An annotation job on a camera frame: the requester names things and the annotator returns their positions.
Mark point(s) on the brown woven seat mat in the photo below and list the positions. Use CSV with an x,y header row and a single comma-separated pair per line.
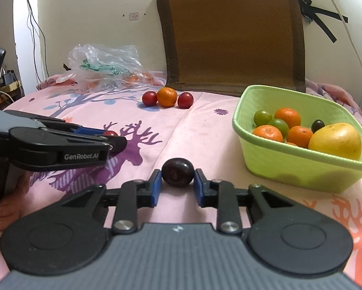
x,y
232,33

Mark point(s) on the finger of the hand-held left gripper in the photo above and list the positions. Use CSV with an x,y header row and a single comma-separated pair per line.
x,y
63,123
117,145

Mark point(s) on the small wall sticker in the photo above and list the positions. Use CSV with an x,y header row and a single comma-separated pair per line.
x,y
133,15

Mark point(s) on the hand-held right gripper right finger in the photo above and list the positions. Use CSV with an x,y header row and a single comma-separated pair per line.
x,y
199,187

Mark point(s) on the green tomato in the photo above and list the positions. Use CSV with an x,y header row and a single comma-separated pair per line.
x,y
280,127
262,117

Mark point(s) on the person's left hand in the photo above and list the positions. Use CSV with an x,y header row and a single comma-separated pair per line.
x,y
11,208

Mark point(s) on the clear plastic bag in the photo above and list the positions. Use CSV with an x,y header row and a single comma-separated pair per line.
x,y
105,63

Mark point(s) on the yellow grapefruit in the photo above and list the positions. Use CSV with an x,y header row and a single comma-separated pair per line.
x,y
335,141

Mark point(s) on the mandarin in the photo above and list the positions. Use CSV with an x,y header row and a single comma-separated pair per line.
x,y
287,117
133,78
166,96
299,136
146,78
267,133

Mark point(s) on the red cherry tomato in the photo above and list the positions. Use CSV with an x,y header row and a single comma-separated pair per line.
x,y
149,98
111,133
185,100

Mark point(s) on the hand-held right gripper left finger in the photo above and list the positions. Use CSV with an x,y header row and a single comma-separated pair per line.
x,y
156,187

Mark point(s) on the black power adapter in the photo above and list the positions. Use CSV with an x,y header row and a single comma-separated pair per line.
x,y
9,78

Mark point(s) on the green plastic basket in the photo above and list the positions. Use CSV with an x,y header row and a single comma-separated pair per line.
x,y
289,169

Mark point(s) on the dark purple plum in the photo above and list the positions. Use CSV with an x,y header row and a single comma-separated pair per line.
x,y
317,124
178,172

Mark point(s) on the printed pink blanket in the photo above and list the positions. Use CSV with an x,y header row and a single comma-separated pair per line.
x,y
199,133

